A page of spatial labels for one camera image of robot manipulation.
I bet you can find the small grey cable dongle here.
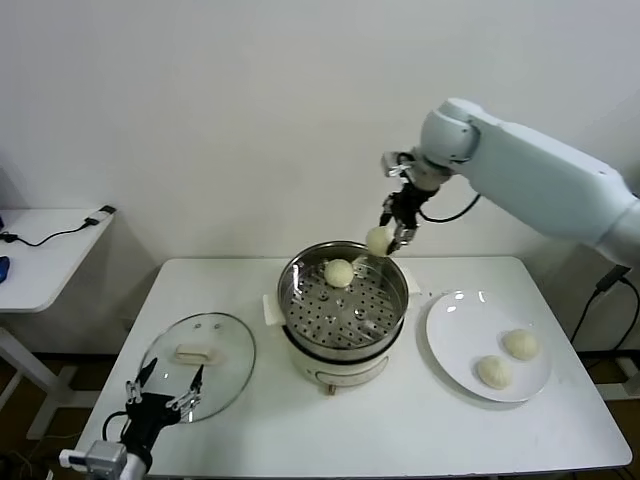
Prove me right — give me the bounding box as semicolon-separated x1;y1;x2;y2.
83;204;117;229

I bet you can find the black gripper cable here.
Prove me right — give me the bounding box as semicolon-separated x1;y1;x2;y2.
417;192;484;224
102;410;131;444

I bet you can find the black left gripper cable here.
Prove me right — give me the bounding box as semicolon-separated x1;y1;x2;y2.
102;410;131;444

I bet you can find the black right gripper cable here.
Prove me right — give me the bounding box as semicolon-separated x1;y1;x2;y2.
417;192;484;224

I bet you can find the black cable below adapter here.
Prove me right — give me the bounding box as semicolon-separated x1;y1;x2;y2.
569;288;601;346

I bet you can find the glass pot lid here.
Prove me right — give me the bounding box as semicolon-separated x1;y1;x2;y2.
138;312;258;425

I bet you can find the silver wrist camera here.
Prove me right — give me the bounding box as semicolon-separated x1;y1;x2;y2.
382;149;419;179
58;439;129;474

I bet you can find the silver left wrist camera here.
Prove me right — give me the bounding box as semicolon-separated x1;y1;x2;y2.
58;439;129;474

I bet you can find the white electric cooker base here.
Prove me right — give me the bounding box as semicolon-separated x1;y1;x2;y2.
282;319;405;399

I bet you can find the white steamed baozi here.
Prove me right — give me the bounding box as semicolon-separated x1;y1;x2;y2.
474;354;515;390
365;226;395;258
501;328;544;361
323;258;355;289

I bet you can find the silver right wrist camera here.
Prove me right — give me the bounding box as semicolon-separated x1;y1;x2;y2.
382;149;419;179

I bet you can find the white round plate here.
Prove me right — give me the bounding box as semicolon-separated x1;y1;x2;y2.
425;290;554;404

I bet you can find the white side table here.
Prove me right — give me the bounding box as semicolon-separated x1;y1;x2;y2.
0;207;117;441

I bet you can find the stainless steel steamer pot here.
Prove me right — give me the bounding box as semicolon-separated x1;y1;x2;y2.
263;241;424;362

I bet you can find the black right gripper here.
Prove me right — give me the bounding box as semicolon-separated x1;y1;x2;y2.
378;184;430;255

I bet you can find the dark hanging cable adapter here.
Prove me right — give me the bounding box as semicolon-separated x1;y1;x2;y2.
594;263;632;293

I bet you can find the black looping side cable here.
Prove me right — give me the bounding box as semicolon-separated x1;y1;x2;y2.
614;278;640;354

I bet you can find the black cable on side table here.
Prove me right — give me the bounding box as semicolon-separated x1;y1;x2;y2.
0;223;91;249

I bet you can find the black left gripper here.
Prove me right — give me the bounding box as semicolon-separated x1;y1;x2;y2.
124;357;205;451

